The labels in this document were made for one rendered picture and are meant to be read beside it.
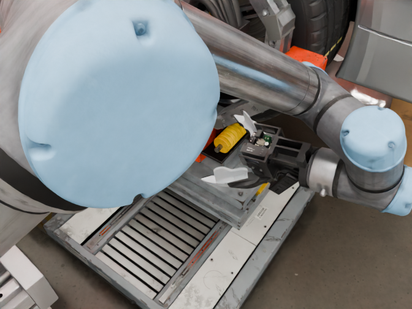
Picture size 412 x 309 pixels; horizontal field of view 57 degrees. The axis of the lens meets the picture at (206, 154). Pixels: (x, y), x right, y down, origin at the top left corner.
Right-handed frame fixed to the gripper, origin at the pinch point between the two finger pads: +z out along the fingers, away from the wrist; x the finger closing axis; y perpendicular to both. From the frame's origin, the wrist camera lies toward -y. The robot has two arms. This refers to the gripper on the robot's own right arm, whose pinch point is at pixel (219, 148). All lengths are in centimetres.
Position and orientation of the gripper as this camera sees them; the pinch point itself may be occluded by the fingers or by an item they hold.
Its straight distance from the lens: 76.2
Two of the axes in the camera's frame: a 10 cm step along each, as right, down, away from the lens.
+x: -4.4, 8.4, -3.2
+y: -3.7, -4.9, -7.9
